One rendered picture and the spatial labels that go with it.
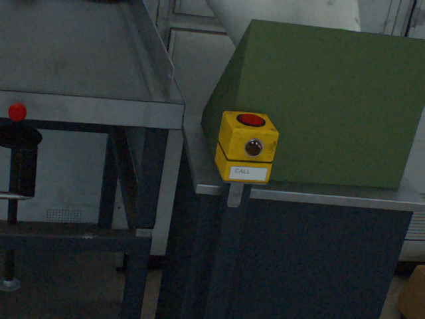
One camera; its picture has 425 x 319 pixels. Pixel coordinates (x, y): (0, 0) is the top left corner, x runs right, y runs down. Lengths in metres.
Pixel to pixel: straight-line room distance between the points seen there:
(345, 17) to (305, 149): 0.29
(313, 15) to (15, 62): 0.60
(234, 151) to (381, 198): 0.35
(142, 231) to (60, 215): 0.76
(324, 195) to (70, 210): 1.07
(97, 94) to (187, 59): 0.73
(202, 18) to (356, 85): 0.81
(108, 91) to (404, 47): 0.55
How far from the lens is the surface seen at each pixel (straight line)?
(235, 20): 1.60
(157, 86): 1.48
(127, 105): 1.41
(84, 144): 2.19
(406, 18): 2.30
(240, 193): 1.29
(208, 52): 2.11
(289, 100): 1.35
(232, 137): 1.22
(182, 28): 2.09
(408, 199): 1.48
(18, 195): 1.46
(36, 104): 1.40
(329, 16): 1.51
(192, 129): 1.56
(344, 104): 1.38
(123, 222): 2.33
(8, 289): 2.00
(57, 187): 2.25
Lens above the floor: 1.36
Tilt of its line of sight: 25 degrees down
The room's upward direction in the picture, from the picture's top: 10 degrees clockwise
